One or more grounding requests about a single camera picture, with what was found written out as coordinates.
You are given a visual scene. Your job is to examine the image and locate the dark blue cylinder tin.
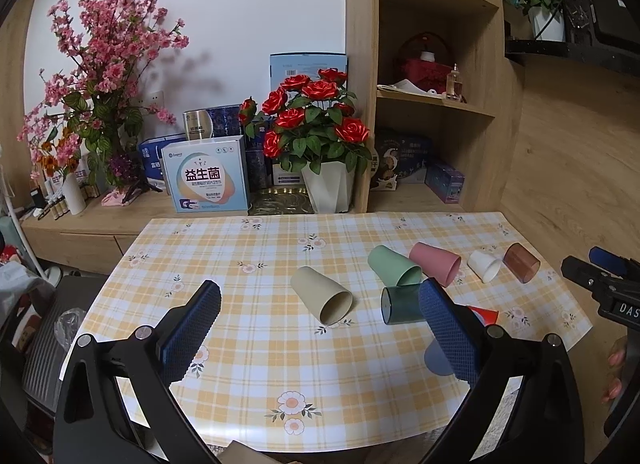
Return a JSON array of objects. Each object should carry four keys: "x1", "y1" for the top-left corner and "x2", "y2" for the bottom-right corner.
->
[{"x1": 245, "y1": 137, "x2": 271, "y2": 190}]

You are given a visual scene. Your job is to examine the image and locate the brown translucent cup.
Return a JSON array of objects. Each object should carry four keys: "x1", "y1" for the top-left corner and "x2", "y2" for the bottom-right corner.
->
[{"x1": 502, "y1": 243, "x2": 542, "y2": 284}]

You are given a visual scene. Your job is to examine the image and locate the pink cup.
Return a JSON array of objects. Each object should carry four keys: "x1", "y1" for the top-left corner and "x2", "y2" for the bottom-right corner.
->
[{"x1": 409, "y1": 242, "x2": 462, "y2": 288}]

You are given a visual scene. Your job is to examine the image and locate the yellow plaid floral tablecloth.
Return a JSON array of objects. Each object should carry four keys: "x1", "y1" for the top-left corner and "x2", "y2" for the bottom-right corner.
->
[{"x1": 65, "y1": 211, "x2": 593, "y2": 455}]

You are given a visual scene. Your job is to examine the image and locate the beige cup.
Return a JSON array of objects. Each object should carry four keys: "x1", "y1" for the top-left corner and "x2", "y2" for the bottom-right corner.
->
[{"x1": 291, "y1": 265, "x2": 354, "y2": 326}]

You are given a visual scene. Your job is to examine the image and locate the white faceted flower pot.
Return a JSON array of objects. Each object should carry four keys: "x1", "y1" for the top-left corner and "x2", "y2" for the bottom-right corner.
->
[{"x1": 300, "y1": 160, "x2": 353, "y2": 214}]

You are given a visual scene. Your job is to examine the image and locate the row of small bottles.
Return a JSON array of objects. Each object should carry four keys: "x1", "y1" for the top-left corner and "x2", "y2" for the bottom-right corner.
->
[{"x1": 37, "y1": 184, "x2": 96, "y2": 220}]

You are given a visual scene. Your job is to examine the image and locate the dark teal translucent cup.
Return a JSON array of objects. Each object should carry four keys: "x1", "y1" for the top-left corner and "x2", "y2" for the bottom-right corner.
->
[{"x1": 380, "y1": 284, "x2": 426, "y2": 326}]

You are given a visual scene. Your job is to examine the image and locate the black ribbed case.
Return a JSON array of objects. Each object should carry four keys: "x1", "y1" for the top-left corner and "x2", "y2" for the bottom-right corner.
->
[{"x1": 20, "y1": 271, "x2": 121, "y2": 410}]

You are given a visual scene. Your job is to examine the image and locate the green cup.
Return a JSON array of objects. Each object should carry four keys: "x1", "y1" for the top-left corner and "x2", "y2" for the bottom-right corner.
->
[{"x1": 367, "y1": 245, "x2": 425, "y2": 287}]

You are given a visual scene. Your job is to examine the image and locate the light blue flat box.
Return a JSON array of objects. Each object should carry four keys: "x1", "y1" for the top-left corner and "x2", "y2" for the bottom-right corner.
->
[{"x1": 270, "y1": 52, "x2": 347, "y2": 95}]

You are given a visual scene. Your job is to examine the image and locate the white stand pole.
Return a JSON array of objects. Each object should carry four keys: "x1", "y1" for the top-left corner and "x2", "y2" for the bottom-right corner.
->
[{"x1": 0, "y1": 144, "x2": 61, "y2": 290}]

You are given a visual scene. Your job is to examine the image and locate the dark blue cartoon box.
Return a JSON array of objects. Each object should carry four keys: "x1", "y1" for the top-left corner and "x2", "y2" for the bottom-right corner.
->
[{"x1": 372, "y1": 129, "x2": 433, "y2": 190}]

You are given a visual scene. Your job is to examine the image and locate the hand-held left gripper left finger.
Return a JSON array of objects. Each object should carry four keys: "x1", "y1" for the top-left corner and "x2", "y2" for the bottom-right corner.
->
[{"x1": 52, "y1": 280, "x2": 223, "y2": 464}]

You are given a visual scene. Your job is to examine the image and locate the blue and white box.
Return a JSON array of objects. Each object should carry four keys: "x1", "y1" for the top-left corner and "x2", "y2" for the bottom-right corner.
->
[{"x1": 137, "y1": 134, "x2": 188, "y2": 192}]

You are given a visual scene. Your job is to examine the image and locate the pink blossom flower arrangement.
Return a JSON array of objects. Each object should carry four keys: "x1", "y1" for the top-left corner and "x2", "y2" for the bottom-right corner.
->
[{"x1": 17, "y1": 0, "x2": 191, "y2": 185}]

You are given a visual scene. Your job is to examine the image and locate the red basket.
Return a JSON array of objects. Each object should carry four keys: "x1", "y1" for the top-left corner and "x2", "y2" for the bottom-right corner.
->
[{"x1": 397, "y1": 33, "x2": 453, "y2": 95}]

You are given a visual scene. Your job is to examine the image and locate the red rose plant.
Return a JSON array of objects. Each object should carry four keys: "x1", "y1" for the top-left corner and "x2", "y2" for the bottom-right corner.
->
[{"x1": 237, "y1": 68, "x2": 373, "y2": 177}]

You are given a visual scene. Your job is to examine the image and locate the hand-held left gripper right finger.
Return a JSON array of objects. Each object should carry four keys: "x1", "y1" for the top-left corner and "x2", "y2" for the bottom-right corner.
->
[{"x1": 419, "y1": 278, "x2": 586, "y2": 464}]

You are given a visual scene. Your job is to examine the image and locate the wooden shelf unit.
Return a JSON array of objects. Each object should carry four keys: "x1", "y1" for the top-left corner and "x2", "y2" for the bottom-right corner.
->
[{"x1": 345, "y1": 0, "x2": 526, "y2": 215}]

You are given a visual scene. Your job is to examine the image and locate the black appliance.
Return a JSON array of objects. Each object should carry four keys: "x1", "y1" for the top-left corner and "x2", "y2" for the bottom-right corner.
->
[{"x1": 505, "y1": 0, "x2": 640, "y2": 78}]

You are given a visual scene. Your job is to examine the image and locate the red cup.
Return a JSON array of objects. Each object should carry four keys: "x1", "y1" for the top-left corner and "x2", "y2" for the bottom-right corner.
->
[{"x1": 466, "y1": 305, "x2": 500, "y2": 327}]

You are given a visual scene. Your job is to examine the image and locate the small white cup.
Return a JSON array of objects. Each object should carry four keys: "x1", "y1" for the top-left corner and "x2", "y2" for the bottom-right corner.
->
[{"x1": 467, "y1": 250, "x2": 502, "y2": 285}]

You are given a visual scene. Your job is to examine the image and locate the dark blue patterned box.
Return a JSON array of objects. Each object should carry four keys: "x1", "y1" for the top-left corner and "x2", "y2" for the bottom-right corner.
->
[{"x1": 205, "y1": 104, "x2": 247, "y2": 139}]

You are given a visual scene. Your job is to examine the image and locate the grey-blue cup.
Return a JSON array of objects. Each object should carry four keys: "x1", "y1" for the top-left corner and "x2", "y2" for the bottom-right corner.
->
[{"x1": 424, "y1": 341, "x2": 458, "y2": 377}]

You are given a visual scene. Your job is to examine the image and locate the purple and blue box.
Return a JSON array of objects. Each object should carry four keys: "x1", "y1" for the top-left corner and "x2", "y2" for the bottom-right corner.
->
[{"x1": 425, "y1": 161, "x2": 466, "y2": 204}]

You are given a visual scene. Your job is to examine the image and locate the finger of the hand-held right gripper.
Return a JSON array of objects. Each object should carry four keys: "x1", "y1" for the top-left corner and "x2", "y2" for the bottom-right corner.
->
[
  {"x1": 588, "y1": 246, "x2": 632, "y2": 279},
  {"x1": 560, "y1": 255, "x2": 610, "y2": 296}
]

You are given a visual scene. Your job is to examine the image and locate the glass perfume bottle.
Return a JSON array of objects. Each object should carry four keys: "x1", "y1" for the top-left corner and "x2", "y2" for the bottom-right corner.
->
[{"x1": 446, "y1": 63, "x2": 463, "y2": 101}]

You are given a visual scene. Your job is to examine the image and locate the clear plastic bag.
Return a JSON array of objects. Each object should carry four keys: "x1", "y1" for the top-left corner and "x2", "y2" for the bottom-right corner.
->
[{"x1": 54, "y1": 308, "x2": 88, "y2": 347}]

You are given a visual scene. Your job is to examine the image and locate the white and teal box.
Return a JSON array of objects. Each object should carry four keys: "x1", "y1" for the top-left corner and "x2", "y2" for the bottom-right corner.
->
[{"x1": 161, "y1": 135, "x2": 251, "y2": 215}]

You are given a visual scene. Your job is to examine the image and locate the white round flower pot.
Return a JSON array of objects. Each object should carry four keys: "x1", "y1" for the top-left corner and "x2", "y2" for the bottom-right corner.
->
[{"x1": 529, "y1": 7, "x2": 566, "y2": 42}]

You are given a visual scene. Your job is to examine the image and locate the person's right hand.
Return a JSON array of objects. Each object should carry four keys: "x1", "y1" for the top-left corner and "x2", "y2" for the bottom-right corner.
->
[{"x1": 602, "y1": 335, "x2": 637, "y2": 405}]

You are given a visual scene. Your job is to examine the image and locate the white cylindrical vase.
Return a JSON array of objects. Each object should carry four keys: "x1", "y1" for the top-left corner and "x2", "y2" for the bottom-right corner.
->
[{"x1": 61, "y1": 171, "x2": 87, "y2": 216}]

